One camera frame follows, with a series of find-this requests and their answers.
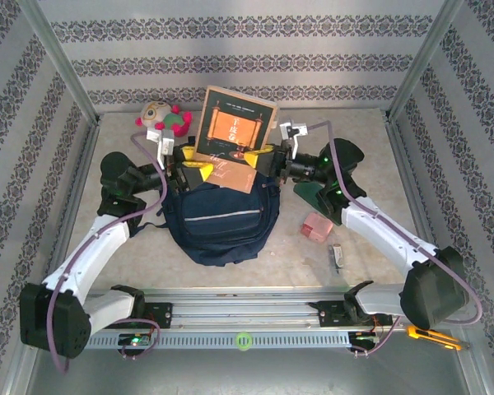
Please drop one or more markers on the left aluminium frame post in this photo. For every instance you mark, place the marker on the left aluminium frame post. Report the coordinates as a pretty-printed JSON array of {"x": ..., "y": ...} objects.
[{"x": 57, "y": 53}]

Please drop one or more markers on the aluminium mounting rail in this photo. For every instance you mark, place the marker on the aluminium mounting rail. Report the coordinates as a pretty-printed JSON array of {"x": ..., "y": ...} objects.
[{"x": 247, "y": 306}]

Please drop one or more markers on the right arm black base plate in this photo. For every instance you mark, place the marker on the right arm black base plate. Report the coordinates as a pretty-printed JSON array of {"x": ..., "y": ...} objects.
[{"x": 331, "y": 314}]

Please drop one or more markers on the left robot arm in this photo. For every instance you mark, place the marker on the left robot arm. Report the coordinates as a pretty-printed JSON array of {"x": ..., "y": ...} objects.
[{"x": 90, "y": 251}]

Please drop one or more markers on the left aluminium side rail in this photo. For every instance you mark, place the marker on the left aluminium side rail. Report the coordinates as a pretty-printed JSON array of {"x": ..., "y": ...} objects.
[{"x": 81, "y": 181}]

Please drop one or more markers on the navy blue student backpack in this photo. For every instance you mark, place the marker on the navy blue student backpack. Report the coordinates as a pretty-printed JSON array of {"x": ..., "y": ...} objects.
[{"x": 222, "y": 230}]

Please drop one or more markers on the right aluminium side rail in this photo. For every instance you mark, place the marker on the right aluminium side rail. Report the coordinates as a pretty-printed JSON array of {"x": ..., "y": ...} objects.
[{"x": 409, "y": 181}]

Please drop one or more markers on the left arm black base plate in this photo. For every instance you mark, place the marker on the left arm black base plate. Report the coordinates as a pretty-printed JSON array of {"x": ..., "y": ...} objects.
[{"x": 160, "y": 314}]

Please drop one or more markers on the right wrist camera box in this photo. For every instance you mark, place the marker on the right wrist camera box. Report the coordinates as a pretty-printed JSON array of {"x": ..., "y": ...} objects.
[{"x": 293, "y": 132}]

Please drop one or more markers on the right aluminium frame post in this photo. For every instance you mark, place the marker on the right aluminium frame post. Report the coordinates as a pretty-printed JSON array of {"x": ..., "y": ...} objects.
[{"x": 428, "y": 53}]

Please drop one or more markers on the pink and white plush doll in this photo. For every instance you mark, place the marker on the pink and white plush doll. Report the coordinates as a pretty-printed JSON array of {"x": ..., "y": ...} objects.
[{"x": 156, "y": 113}]

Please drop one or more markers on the brown and black book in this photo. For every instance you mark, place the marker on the brown and black book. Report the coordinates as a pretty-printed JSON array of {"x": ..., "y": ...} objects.
[{"x": 234, "y": 123}]

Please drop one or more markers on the green pencil case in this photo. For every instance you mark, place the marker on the green pencil case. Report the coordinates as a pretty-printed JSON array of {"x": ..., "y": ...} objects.
[{"x": 306, "y": 193}]

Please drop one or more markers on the aluminium frame post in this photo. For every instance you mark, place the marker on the aluminium frame post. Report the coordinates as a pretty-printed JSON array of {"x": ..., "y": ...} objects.
[
  {"x": 428, "y": 53},
  {"x": 57, "y": 53}
]

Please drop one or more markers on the small pink box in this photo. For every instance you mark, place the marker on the small pink box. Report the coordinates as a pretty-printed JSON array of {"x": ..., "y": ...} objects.
[{"x": 317, "y": 226}]

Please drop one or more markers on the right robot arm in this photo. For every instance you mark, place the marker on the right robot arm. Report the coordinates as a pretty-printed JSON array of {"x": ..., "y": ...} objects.
[{"x": 387, "y": 234}]

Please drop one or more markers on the yellow utility knife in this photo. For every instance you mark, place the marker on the yellow utility knife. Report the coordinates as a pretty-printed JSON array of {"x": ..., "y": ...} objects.
[{"x": 436, "y": 336}]

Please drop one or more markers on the aluminium side rail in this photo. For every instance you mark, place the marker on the aluminium side rail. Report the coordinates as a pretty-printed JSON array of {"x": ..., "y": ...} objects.
[
  {"x": 409, "y": 181},
  {"x": 81, "y": 181}
]

